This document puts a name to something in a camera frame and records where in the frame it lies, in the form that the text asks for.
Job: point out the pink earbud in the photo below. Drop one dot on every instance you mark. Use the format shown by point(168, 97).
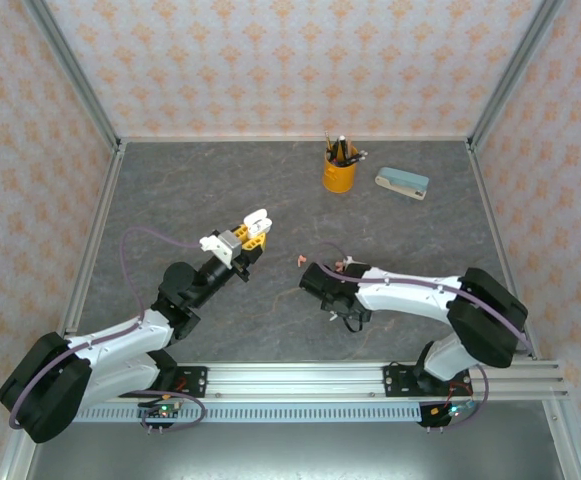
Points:
point(339, 265)
point(301, 260)

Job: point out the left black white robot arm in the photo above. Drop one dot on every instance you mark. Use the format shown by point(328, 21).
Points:
point(120, 345)

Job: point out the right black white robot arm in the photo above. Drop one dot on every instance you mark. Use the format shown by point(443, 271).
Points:
point(410, 295)

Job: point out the yellow pencil cup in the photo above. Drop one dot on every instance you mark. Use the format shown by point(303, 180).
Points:
point(339, 177)

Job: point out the yellow pencil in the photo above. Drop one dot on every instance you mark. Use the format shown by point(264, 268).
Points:
point(328, 145)

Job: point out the teal and cream stapler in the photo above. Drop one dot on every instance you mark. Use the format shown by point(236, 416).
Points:
point(402, 182)

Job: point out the black pen white tip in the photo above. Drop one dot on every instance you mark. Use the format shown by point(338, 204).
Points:
point(357, 156)
point(360, 160)

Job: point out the small circuit board green light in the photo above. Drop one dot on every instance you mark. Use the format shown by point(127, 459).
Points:
point(452, 411)
point(164, 411)

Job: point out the black marker white cap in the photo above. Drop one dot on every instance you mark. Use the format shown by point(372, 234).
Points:
point(342, 147)

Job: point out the grey metal panel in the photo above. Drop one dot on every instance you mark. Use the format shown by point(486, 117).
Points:
point(295, 450)

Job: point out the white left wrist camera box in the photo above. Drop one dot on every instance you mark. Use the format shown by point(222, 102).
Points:
point(220, 245)

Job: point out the aluminium table edge rail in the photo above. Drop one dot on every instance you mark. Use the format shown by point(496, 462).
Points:
point(113, 165)
point(220, 138)
point(477, 167)

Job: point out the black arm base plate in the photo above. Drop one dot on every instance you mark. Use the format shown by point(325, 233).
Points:
point(192, 382)
point(395, 382)

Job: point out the wide aluminium mounting rail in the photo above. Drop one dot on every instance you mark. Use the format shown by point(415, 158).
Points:
point(295, 380)

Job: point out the aluminium frame post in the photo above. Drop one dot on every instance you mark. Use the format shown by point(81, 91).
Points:
point(72, 70)
point(512, 70)

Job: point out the aluminium frame leg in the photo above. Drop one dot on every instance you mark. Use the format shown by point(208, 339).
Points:
point(565, 450)
point(15, 465)

